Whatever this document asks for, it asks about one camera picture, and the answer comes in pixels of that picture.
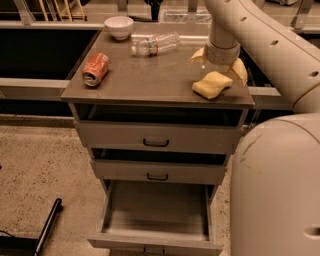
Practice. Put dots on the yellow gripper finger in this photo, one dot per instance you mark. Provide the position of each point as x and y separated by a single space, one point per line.
239 69
199 57

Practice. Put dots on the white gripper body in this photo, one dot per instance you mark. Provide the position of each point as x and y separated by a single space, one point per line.
221 55

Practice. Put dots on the yellow sponge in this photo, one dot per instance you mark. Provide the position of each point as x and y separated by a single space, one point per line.
212 85

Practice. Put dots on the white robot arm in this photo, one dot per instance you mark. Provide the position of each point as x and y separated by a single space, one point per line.
275 180

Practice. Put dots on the grey drawer cabinet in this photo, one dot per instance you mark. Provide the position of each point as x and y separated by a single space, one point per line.
156 90

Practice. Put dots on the middle grey drawer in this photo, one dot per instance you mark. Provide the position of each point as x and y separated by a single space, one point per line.
158 172

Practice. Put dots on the grey drawer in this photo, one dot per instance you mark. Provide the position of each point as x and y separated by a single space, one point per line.
158 137
158 172
157 219

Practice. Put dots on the top grey drawer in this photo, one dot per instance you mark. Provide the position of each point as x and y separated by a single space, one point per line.
158 137

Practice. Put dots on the bottom grey drawer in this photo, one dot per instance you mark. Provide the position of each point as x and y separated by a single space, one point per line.
157 219

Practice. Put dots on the clear plastic water bottle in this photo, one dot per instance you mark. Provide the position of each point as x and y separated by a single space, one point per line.
156 44

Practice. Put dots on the white bowl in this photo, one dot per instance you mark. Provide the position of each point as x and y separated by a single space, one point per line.
119 27

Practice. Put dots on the orange soda can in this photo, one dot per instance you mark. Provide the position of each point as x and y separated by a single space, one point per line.
95 69

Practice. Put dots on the black stand leg left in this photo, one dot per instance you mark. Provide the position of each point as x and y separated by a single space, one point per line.
55 210

